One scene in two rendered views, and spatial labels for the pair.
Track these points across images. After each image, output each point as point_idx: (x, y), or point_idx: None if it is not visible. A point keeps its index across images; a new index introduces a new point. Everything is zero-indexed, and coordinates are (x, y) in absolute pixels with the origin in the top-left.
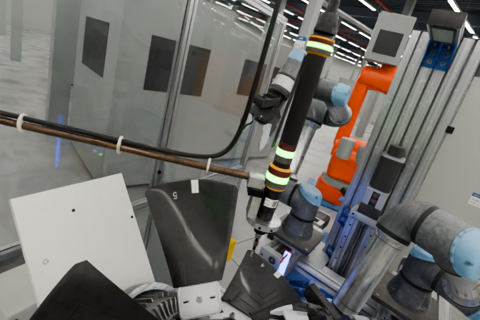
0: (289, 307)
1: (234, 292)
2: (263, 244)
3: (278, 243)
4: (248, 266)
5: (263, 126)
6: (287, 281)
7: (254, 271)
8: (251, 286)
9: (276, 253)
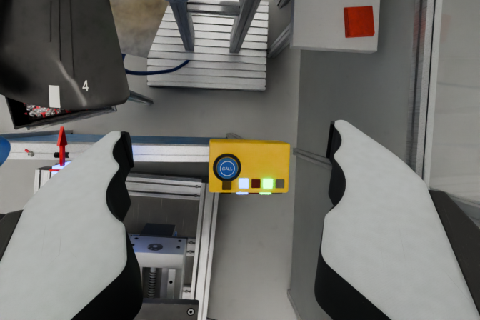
0: None
1: None
2: (182, 263)
3: (165, 296)
4: (103, 56)
5: (109, 261)
6: (36, 105)
7: (88, 56)
8: (69, 8)
9: (151, 261)
